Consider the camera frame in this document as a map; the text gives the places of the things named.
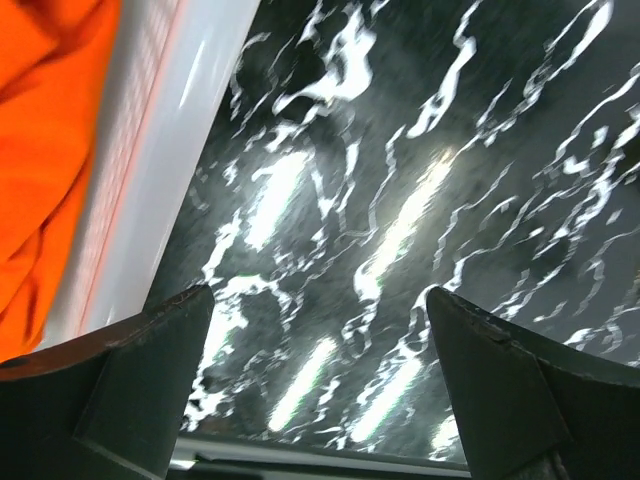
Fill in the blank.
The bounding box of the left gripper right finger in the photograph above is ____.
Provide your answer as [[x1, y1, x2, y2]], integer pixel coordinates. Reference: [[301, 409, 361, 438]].
[[426, 287, 639, 479]]

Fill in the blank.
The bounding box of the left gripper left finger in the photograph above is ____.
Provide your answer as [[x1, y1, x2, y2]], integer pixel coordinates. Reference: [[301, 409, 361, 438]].
[[1, 286, 214, 479]]

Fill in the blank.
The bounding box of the white plastic laundry basket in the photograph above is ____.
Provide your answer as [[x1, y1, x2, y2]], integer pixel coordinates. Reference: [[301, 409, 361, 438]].
[[42, 0, 258, 348]]

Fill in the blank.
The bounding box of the orange t shirt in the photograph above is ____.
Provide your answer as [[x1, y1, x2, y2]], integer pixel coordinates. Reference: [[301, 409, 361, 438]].
[[1, 1, 121, 361]]

